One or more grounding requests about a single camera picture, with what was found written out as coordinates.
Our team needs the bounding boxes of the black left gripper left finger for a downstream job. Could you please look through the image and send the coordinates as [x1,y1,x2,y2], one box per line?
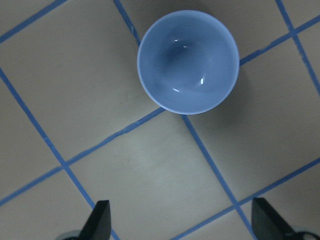
[79,200,111,240]

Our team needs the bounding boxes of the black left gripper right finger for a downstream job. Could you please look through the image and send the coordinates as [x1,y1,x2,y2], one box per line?
[251,197,296,240]

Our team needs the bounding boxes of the blue ceramic bowl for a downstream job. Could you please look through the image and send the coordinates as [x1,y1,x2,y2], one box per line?
[137,10,240,115]

